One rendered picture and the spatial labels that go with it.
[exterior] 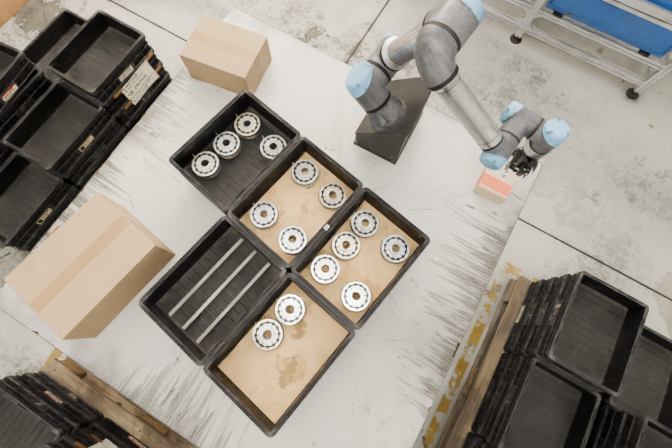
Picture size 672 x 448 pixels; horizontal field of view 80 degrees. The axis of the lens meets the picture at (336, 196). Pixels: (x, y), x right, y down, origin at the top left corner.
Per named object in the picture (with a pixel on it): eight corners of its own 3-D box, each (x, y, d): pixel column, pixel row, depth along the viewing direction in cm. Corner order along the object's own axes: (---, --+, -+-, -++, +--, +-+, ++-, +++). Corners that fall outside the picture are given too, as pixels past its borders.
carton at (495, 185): (487, 160, 172) (494, 153, 165) (513, 173, 171) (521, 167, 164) (472, 191, 168) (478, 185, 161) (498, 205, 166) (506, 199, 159)
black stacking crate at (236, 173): (250, 104, 166) (245, 88, 155) (304, 147, 160) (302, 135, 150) (178, 171, 156) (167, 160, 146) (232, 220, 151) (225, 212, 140)
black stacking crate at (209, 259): (232, 221, 151) (225, 214, 140) (291, 274, 145) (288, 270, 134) (151, 304, 141) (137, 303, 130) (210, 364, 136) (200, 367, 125)
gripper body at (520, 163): (502, 169, 144) (517, 156, 133) (511, 150, 146) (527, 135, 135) (522, 179, 143) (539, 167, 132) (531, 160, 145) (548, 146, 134)
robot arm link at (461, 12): (357, 66, 151) (435, 17, 99) (381, 36, 153) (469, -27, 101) (380, 88, 154) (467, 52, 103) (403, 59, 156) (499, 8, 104)
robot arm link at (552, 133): (551, 110, 120) (577, 126, 119) (534, 127, 131) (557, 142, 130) (539, 129, 119) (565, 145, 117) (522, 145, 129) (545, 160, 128)
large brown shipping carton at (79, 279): (124, 207, 163) (97, 191, 144) (176, 254, 158) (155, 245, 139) (43, 284, 153) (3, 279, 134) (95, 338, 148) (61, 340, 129)
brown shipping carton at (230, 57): (272, 60, 185) (267, 36, 170) (251, 99, 179) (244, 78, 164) (213, 39, 188) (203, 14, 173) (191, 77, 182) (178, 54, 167)
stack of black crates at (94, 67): (138, 62, 248) (98, 8, 205) (177, 84, 244) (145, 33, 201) (94, 112, 237) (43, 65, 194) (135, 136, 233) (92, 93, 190)
